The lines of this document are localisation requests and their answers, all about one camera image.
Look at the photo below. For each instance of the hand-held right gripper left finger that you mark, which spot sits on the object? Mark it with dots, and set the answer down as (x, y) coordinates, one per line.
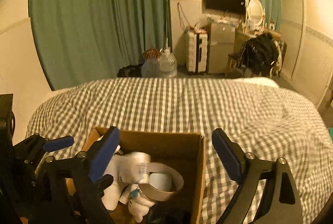
(104, 156)

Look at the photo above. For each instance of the oval white mirror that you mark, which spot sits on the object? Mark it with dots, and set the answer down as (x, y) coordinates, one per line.
(255, 10)

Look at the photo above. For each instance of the clear plastic bag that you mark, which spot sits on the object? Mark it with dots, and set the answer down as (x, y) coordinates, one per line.
(200, 28)

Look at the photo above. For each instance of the wooden chair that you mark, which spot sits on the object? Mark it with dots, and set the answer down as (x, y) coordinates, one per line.
(279, 57)

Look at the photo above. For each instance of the dark cloth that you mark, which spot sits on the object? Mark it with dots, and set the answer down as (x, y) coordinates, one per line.
(128, 71)

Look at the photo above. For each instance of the cardboard box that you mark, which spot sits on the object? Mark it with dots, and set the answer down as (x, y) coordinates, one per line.
(169, 146)

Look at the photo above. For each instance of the clear water jug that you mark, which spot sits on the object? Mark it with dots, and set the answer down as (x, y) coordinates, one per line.
(167, 65)

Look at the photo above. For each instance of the white suitcase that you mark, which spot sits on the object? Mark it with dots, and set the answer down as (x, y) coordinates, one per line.
(193, 53)

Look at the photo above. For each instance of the grey checkered blanket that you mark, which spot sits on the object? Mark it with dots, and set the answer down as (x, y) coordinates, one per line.
(182, 104)

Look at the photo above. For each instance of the wooden dressing table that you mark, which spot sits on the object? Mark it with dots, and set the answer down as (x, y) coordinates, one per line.
(240, 39)

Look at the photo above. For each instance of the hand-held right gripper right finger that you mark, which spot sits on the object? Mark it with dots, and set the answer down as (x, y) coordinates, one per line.
(226, 159)

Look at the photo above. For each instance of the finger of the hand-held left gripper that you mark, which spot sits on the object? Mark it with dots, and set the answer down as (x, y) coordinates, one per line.
(58, 143)
(106, 182)

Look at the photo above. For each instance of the small grey fridge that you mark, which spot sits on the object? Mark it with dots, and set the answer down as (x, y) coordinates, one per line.
(221, 49)

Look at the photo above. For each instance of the grey tape roll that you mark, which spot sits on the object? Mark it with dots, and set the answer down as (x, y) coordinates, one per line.
(153, 192)

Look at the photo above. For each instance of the black jacket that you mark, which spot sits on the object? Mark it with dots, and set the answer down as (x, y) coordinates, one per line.
(257, 53)

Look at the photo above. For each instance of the white bed sheet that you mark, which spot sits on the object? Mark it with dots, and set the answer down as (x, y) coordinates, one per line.
(260, 81)

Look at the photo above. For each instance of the wide green curtain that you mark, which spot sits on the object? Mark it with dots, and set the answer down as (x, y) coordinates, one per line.
(98, 18)

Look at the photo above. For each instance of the brown patterned bag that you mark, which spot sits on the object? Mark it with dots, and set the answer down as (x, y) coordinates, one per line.
(151, 54)

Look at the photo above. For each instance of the white pump bottle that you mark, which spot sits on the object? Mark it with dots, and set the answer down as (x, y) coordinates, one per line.
(140, 209)

